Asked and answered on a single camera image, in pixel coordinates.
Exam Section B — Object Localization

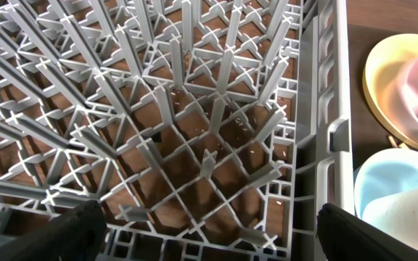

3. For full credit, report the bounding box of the blue bowl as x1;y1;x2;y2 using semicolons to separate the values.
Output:
353;148;418;218

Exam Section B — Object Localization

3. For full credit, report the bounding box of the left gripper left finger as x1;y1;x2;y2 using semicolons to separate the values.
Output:
0;200;107;261

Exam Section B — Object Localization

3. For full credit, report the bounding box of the grey dishwasher rack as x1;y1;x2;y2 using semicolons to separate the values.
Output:
0;0;353;260

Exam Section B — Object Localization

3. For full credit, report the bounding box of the right wooden chopstick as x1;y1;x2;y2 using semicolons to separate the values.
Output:
399;143;409;149

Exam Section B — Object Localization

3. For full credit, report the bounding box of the white paper cup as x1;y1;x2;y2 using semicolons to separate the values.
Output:
362;189;418;250

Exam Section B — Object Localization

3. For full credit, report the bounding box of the left wooden chopstick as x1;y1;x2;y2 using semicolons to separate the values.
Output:
388;136;399;148

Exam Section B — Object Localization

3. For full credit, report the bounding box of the yellow plate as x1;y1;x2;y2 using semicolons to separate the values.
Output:
363;33;418;149

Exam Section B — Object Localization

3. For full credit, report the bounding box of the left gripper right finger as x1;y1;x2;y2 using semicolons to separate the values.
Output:
316;203;418;261

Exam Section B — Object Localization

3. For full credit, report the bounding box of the wooden chopstick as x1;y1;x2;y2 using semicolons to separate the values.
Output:
399;143;409;149
388;136;399;148

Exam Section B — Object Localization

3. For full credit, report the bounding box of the brown serving tray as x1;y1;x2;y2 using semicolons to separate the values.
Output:
346;23;418;171

